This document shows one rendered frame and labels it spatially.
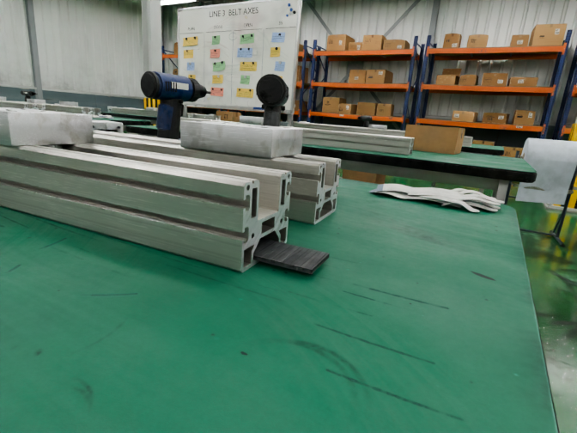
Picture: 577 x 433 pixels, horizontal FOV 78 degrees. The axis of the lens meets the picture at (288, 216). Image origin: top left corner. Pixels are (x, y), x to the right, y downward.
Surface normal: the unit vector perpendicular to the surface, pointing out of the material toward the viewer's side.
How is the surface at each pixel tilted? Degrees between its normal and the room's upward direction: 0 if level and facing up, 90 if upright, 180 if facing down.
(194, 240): 90
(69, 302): 0
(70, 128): 90
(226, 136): 90
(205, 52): 90
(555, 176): 103
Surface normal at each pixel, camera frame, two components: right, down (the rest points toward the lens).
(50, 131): 0.90, 0.18
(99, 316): 0.07, -0.96
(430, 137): -0.57, 0.16
